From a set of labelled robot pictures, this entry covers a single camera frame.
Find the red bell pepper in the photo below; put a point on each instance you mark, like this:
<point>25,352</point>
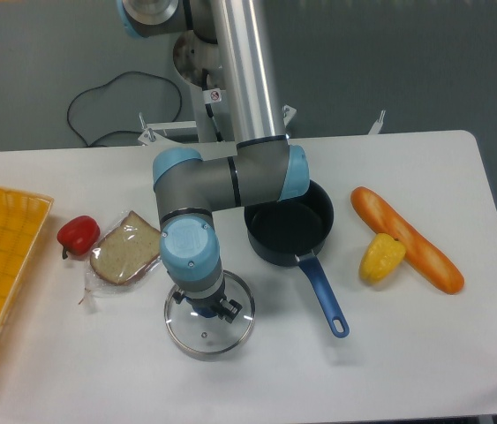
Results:
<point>78,236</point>

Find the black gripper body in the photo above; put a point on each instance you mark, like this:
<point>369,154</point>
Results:
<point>208,306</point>

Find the glass lid with blue knob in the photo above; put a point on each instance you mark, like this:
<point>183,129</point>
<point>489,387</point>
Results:
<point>202,337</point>

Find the orange baguette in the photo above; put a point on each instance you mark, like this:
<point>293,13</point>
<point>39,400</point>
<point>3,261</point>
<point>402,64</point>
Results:
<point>428,260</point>

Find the wrapped bread slice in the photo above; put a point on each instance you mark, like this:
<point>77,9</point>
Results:
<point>123,258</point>

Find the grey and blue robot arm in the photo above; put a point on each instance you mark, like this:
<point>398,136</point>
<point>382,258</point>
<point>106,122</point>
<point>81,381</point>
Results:
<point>265,168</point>

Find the dark blue saucepan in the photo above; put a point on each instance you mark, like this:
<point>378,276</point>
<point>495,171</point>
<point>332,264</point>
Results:
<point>291,233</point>

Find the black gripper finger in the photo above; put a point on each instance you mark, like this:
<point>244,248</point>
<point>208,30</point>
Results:
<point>228,310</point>

